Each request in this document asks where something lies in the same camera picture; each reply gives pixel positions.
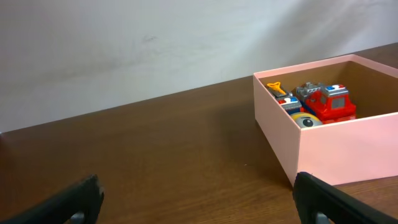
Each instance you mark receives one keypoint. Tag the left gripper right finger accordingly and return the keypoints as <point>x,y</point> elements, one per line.
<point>318,202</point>

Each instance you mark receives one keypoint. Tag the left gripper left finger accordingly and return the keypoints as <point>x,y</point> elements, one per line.
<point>79,203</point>

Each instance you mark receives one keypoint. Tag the yellow toy ball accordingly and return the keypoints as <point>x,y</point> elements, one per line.
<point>306,120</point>

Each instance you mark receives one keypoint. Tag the red toy fire truck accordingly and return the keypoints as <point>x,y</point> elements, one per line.
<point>329,103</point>

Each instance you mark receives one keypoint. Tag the red truck with yellow crane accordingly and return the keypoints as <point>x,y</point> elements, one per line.
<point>285,98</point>

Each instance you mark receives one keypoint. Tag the pink cardboard box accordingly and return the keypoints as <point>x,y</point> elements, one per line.
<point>349,151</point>

